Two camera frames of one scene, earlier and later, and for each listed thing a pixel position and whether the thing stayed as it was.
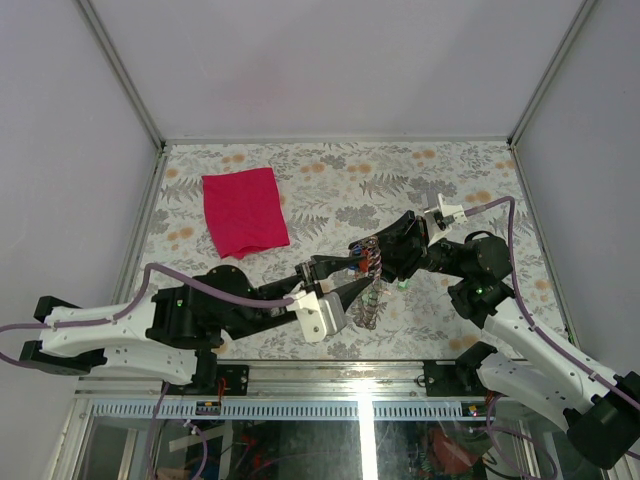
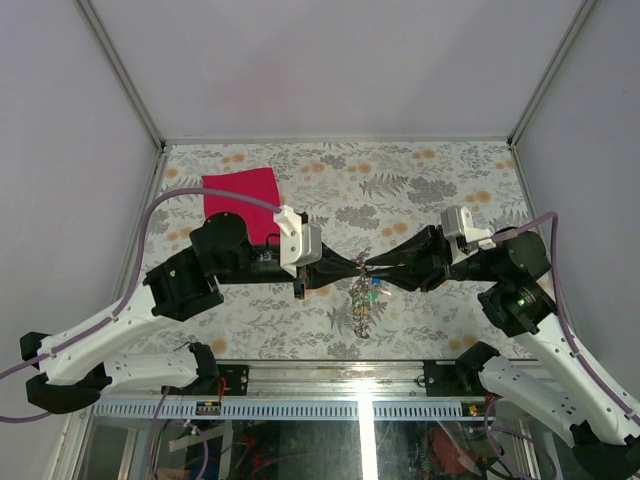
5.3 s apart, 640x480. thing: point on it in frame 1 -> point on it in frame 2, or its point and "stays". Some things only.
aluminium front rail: [294, 391] stays
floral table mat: [332, 192] stays
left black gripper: [323, 268] -> [331, 268]
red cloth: [245, 212] stays
